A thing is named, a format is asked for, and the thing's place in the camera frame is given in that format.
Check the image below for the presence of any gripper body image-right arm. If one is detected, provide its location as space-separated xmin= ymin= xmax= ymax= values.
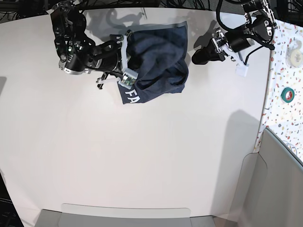
xmin=191 ymin=28 xmax=244 ymax=66

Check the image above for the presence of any gripper body image-left arm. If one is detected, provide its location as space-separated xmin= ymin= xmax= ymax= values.
xmin=94 ymin=30 xmax=133 ymax=89

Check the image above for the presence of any dark blue t-shirt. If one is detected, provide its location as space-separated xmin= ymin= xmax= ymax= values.
xmin=118 ymin=26 xmax=188 ymax=104

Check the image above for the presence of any clear tape roll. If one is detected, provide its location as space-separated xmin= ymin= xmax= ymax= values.
xmin=286 ymin=40 xmax=303 ymax=68

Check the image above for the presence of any green tape roll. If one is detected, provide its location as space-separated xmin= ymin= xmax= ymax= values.
xmin=281 ymin=87 xmax=295 ymax=103

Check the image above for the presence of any terrazzo patterned side surface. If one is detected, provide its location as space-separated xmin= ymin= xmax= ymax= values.
xmin=254 ymin=20 xmax=303 ymax=159

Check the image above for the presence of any grey chair right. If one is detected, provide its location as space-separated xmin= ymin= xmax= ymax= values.
xmin=232 ymin=129 xmax=303 ymax=227

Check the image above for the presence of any grey chair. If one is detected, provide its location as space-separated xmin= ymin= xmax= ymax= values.
xmin=232 ymin=129 xmax=303 ymax=227
xmin=35 ymin=203 xmax=215 ymax=227

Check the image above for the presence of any grey chair bottom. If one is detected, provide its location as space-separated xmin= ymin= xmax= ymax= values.
xmin=35 ymin=203 xmax=215 ymax=227

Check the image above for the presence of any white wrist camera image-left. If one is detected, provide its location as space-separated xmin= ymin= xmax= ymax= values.
xmin=118 ymin=68 xmax=138 ymax=89

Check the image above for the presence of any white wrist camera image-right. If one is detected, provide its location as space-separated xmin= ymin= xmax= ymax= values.
xmin=235 ymin=64 xmax=249 ymax=77

